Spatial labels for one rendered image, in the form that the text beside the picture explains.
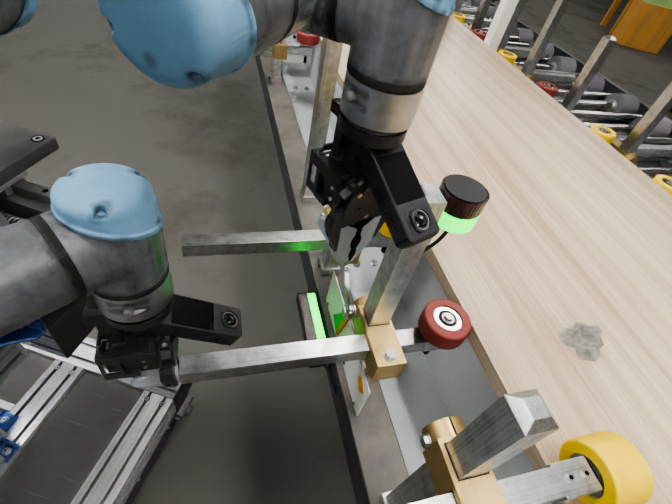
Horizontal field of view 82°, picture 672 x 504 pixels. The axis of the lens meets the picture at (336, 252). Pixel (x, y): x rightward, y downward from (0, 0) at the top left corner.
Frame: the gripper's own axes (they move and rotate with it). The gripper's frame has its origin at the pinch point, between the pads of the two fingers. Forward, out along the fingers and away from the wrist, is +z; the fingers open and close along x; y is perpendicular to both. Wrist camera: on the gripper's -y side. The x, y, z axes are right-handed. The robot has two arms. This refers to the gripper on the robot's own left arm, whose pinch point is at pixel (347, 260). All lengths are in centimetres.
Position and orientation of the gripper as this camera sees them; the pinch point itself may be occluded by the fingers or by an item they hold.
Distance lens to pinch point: 52.6
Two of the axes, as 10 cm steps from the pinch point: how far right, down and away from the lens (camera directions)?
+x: -8.2, 3.1, -4.8
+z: -1.8, 6.6, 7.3
